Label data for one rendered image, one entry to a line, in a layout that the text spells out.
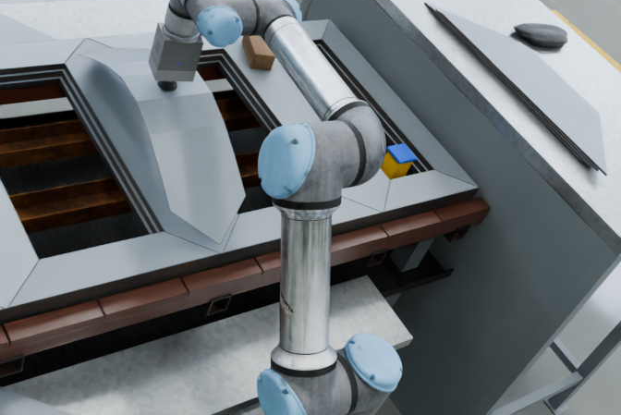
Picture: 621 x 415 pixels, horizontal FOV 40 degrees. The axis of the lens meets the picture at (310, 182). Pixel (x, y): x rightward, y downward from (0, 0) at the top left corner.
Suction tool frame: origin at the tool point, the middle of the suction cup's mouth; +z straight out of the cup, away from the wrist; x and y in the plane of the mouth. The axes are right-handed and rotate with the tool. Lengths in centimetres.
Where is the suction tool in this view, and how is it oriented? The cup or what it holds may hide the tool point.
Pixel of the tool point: (165, 89)
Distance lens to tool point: 187.3
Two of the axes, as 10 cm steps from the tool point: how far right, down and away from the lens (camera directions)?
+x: 3.4, 7.1, -6.2
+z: -3.1, 7.1, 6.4
